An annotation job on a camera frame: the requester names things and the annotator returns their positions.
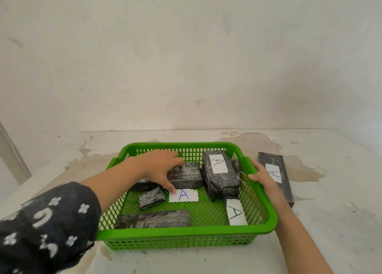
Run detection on person's right hand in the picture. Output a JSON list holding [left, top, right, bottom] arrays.
[[248, 159, 283, 201]]

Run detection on person's left hand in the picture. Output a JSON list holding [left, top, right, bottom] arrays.
[[143, 150, 185, 194]]

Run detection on black box package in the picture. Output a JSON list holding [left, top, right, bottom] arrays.
[[166, 162, 204, 190]]

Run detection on green plastic mesh basket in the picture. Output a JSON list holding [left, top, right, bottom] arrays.
[[96, 142, 278, 251]]

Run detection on person's right forearm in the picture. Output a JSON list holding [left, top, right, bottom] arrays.
[[269, 193, 333, 274]]

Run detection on person's left forearm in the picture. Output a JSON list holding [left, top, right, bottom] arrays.
[[80, 156, 150, 223]]

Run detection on small black wrapped package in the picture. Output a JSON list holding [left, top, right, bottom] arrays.
[[138, 187, 166, 210]]

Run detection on white paper label card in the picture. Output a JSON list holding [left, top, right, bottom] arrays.
[[169, 189, 199, 203]]

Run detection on long black labelled package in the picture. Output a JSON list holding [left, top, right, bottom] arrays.
[[257, 152, 295, 209]]

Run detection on large black labelled package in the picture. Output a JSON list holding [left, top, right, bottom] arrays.
[[202, 150, 242, 202]]

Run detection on long flat black package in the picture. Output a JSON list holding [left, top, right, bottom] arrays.
[[115, 209, 191, 230]]

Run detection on narrow black labelled package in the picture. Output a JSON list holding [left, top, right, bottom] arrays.
[[223, 195, 248, 226]]

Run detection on dark floral sleeve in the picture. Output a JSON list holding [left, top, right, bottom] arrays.
[[0, 181, 102, 274]]

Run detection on white wall trim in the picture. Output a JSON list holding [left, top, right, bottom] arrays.
[[0, 121, 32, 186]]

